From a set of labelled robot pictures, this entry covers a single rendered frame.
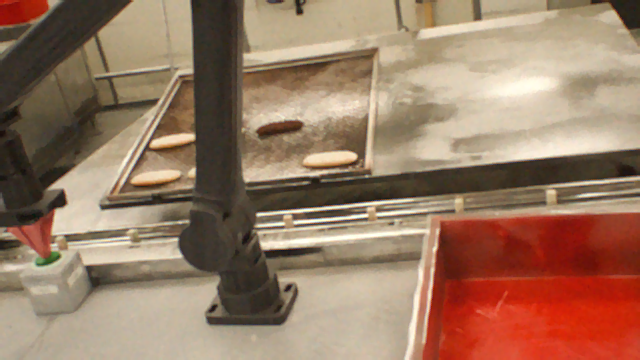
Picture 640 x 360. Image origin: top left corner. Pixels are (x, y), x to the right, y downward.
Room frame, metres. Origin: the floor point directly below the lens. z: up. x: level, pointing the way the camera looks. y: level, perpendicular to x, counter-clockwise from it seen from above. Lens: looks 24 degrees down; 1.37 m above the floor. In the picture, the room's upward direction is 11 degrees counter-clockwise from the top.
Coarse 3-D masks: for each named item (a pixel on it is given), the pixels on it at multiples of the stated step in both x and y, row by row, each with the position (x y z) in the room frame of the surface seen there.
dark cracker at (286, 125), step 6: (288, 120) 1.30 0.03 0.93; (294, 120) 1.30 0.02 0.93; (300, 120) 1.30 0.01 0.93; (264, 126) 1.30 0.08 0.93; (270, 126) 1.29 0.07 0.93; (276, 126) 1.29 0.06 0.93; (282, 126) 1.28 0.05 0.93; (288, 126) 1.28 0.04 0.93; (294, 126) 1.28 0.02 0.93; (300, 126) 1.28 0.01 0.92; (258, 132) 1.29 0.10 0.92; (264, 132) 1.28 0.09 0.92; (270, 132) 1.28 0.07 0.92; (276, 132) 1.28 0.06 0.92
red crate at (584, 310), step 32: (448, 288) 0.78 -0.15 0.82; (480, 288) 0.76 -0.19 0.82; (512, 288) 0.75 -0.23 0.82; (544, 288) 0.74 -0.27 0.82; (576, 288) 0.72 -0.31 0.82; (608, 288) 0.71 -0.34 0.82; (448, 320) 0.71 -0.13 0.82; (480, 320) 0.70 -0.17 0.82; (512, 320) 0.68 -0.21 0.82; (544, 320) 0.67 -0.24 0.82; (576, 320) 0.66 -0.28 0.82; (608, 320) 0.65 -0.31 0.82; (448, 352) 0.65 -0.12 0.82; (480, 352) 0.64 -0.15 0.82; (512, 352) 0.63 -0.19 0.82; (544, 352) 0.62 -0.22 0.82; (576, 352) 0.61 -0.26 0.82; (608, 352) 0.60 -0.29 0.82
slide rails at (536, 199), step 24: (576, 192) 0.93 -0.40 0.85; (600, 192) 0.92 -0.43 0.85; (624, 192) 0.90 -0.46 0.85; (312, 216) 1.02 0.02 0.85; (336, 216) 1.01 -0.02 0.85; (360, 216) 0.99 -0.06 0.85; (384, 216) 0.98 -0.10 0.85; (72, 240) 1.11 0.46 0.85; (96, 240) 1.09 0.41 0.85; (120, 240) 1.08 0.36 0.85
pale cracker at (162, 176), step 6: (138, 174) 1.23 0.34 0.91; (144, 174) 1.22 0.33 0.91; (150, 174) 1.21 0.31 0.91; (156, 174) 1.21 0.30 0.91; (162, 174) 1.20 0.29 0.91; (168, 174) 1.20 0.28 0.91; (174, 174) 1.20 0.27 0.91; (132, 180) 1.22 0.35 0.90; (138, 180) 1.21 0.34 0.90; (144, 180) 1.20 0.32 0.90; (150, 180) 1.20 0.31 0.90; (156, 180) 1.19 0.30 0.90; (162, 180) 1.19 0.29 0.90; (168, 180) 1.19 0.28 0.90
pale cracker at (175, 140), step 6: (162, 138) 1.35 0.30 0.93; (168, 138) 1.34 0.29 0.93; (174, 138) 1.34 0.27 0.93; (180, 138) 1.33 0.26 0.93; (186, 138) 1.33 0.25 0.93; (192, 138) 1.33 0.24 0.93; (150, 144) 1.35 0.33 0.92; (156, 144) 1.33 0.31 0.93; (162, 144) 1.33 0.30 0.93; (168, 144) 1.32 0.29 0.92; (174, 144) 1.32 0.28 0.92; (180, 144) 1.32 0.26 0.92
